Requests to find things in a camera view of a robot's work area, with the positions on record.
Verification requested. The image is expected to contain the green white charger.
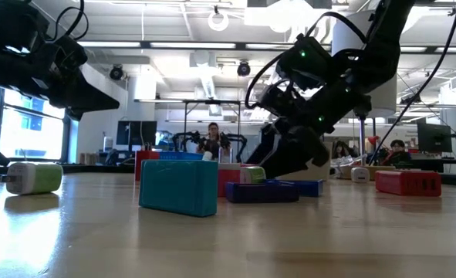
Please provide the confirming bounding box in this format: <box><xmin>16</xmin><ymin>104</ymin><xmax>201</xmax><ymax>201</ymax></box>
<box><xmin>239</xmin><ymin>165</ymin><xmax>268</xmax><ymax>185</ymax></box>
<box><xmin>0</xmin><ymin>161</ymin><xmax>64</xmax><ymax>196</ymax></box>

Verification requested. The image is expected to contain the black metal background frame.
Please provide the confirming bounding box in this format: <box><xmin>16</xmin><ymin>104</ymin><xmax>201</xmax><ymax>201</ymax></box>
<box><xmin>134</xmin><ymin>98</ymin><xmax>259</xmax><ymax>155</ymax></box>

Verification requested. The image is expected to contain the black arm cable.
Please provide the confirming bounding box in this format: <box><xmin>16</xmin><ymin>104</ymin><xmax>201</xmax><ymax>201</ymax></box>
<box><xmin>367</xmin><ymin>0</ymin><xmax>456</xmax><ymax>166</ymax></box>

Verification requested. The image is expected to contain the black computer monitor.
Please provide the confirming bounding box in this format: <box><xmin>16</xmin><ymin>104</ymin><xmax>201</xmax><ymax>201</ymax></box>
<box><xmin>417</xmin><ymin>122</ymin><xmax>453</xmax><ymax>154</ymax></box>
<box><xmin>115</xmin><ymin>120</ymin><xmax>158</xmax><ymax>147</ymax></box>

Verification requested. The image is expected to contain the white ring ceiling lamp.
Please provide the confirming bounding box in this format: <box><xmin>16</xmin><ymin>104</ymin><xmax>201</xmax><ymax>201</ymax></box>
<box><xmin>208</xmin><ymin>10</ymin><xmax>229</xmax><ymax>32</ymax></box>

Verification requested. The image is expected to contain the person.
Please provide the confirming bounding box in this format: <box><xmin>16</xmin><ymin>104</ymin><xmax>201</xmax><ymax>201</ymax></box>
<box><xmin>200</xmin><ymin>121</ymin><xmax>223</xmax><ymax>159</ymax></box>
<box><xmin>383</xmin><ymin>138</ymin><xmax>413</xmax><ymax>166</ymax></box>
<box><xmin>332</xmin><ymin>141</ymin><xmax>352</xmax><ymax>160</ymax></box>

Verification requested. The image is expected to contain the narrow red block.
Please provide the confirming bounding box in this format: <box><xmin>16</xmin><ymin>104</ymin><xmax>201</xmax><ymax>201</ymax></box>
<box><xmin>134</xmin><ymin>150</ymin><xmax>161</xmax><ymax>182</ymax></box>

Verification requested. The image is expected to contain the teal rectangular block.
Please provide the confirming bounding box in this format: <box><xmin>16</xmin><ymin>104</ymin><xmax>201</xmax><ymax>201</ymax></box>
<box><xmin>138</xmin><ymin>159</ymin><xmax>219</xmax><ymax>218</ymax></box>

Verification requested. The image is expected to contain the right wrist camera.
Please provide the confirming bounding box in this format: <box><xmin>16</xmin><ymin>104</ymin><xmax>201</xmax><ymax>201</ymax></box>
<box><xmin>275</xmin><ymin>33</ymin><xmax>333</xmax><ymax>92</ymax></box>

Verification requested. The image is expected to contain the long ceiling light bar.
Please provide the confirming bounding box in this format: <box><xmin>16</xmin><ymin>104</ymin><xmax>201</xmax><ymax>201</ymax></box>
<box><xmin>76</xmin><ymin>40</ymin><xmax>290</xmax><ymax>51</ymax></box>

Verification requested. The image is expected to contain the small white charger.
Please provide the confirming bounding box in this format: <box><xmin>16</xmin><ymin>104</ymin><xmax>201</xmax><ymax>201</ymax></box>
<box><xmin>350</xmin><ymin>166</ymin><xmax>370</xmax><ymax>184</ymax></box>

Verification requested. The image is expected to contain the large window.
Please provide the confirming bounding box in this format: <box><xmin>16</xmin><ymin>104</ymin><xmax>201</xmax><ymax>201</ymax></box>
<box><xmin>0</xmin><ymin>83</ymin><xmax>73</xmax><ymax>163</ymax></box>

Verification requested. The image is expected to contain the blue case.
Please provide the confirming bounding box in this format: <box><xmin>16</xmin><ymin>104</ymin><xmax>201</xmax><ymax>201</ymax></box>
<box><xmin>264</xmin><ymin>178</ymin><xmax>324</xmax><ymax>198</ymax></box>

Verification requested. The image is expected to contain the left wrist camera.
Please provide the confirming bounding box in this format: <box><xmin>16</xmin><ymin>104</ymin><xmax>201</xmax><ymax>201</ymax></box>
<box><xmin>49</xmin><ymin>35</ymin><xmax>89</xmax><ymax>74</ymax></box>

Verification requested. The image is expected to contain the blue plastic bin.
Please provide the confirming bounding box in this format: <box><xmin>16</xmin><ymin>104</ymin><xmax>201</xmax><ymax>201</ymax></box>
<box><xmin>158</xmin><ymin>151</ymin><xmax>204</xmax><ymax>161</ymax></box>

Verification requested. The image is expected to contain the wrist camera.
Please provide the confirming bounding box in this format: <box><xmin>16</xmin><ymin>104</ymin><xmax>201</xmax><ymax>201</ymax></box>
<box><xmin>49</xmin><ymin>35</ymin><xmax>89</xmax><ymax>74</ymax></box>
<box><xmin>275</xmin><ymin>33</ymin><xmax>333</xmax><ymax>92</ymax></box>

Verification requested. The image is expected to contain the wide red block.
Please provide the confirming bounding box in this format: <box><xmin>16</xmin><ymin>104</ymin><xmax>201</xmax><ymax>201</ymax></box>
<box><xmin>374</xmin><ymin>169</ymin><xmax>443</xmax><ymax>198</ymax></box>

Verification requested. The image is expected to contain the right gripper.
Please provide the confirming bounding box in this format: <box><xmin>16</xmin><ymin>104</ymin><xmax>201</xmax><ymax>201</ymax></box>
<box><xmin>246</xmin><ymin>75</ymin><xmax>372</xmax><ymax>179</ymax></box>

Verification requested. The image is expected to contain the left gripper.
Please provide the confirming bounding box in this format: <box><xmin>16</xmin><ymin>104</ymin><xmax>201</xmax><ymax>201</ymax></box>
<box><xmin>0</xmin><ymin>49</ymin><xmax>120</xmax><ymax>122</ymax></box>

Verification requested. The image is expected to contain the white shade table lamp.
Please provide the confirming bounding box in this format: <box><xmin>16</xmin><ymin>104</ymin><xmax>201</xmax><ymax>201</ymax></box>
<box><xmin>330</xmin><ymin>9</ymin><xmax>399</xmax><ymax>182</ymax></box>

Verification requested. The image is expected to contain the purple case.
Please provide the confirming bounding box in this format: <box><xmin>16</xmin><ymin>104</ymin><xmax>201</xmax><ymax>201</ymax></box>
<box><xmin>225</xmin><ymin>181</ymin><xmax>300</xmax><ymax>205</ymax></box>

